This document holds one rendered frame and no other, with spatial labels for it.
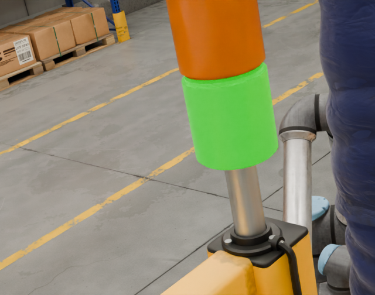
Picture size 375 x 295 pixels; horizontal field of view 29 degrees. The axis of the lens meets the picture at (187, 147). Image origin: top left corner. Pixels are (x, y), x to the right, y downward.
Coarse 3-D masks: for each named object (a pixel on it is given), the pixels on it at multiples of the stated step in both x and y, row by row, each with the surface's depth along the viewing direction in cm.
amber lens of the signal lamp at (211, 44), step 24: (168, 0) 40; (192, 0) 38; (216, 0) 38; (240, 0) 39; (192, 24) 39; (216, 24) 39; (240, 24) 39; (192, 48) 40; (216, 48) 39; (240, 48) 39; (192, 72) 40; (216, 72) 40; (240, 72) 40
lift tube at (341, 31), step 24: (336, 0) 129; (336, 24) 130; (360, 24) 127; (336, 48) 131; (360, 48) 128; (336, 72) 134; (360, 72) 130; (336, 96) 137; (360, 96) 132; (336, 120) 138; (360, 120) 134; (336, 144) 144; (360, 144) 137; (336, 168) 144; (360, 168) 138; (336, 192) 152; (360, 192) 141; (360, 216) 143
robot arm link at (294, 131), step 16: (288, 112) 226; (304, 112) 222; (288, 128) 222; (304, 128) 221; (288, 144) 223; (304, 144) 222; (288, 160) 221; (304, 160) 220; (288, 176) 219; (304, 176) 218; (288, 192) 218; (304, 192) 217; (288, 208) 216; (304, 208) 215; (304, 224) 213
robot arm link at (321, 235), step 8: (312, 200) 273; (320, 200) 272; (312, 208) 268; (320, 208) 266; (328, 208) 268; (312, 216) 265; (320, 216) 265; (328, 216) 266; (312, 224) 266; (320, 224) 266; (328, 224) 265; (312, 232) 267; (320, 232) 266; (328, 232) 266; (312, 240) 268; (320, 240) 268; (328, 240) 267; (312, 248) 270; (320, 248) 270
